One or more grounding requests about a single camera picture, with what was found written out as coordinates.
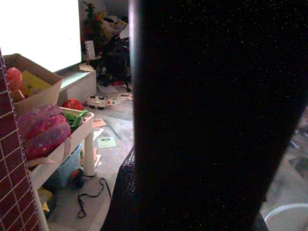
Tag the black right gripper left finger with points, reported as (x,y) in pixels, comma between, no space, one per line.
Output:
(122,192)

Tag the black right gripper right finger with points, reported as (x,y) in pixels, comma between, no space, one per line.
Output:
(262,223)

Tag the white round container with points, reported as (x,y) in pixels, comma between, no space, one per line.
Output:
(288,217)

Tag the orange black toy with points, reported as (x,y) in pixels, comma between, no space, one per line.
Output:
(77,178)

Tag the green paper sheet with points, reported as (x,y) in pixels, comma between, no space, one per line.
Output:
(106,142)

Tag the blue plastic bin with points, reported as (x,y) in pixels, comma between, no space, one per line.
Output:
(65,170)

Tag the white plastic toy table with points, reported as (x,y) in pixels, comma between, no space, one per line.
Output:
(79,134)

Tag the orange paper sheet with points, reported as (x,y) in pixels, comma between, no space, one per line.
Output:
(99,123)

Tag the yellow toy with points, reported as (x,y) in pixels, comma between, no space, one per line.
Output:
(45,201)

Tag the white printed paper sheet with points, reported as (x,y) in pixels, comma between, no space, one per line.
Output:
(120,99)

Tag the white toy car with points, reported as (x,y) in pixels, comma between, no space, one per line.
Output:
(97,101)

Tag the pink purple dotted backpack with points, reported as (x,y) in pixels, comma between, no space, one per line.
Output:
(45,134)

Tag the red round toy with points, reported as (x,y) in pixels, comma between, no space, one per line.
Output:
(72,104)

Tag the red brick pattern panel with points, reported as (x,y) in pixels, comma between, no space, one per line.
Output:
(12,156)

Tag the white low cabinet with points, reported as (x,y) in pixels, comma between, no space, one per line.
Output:
(78,83)

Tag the brown cardboard box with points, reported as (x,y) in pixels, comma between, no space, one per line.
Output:
(41,92)

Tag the black stroller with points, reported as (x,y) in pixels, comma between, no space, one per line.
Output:
(115,62)

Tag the yellow toy package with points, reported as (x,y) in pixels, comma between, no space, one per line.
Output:
(33,84)

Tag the small white box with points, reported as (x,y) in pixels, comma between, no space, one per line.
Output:
(89,49)

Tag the pink orange doll toy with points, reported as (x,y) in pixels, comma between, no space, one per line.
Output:
(15,81)

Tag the artificial flower plant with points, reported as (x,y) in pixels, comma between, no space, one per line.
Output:
(92,21)

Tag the bright white screen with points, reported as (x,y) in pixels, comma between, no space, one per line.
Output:
(41,31)

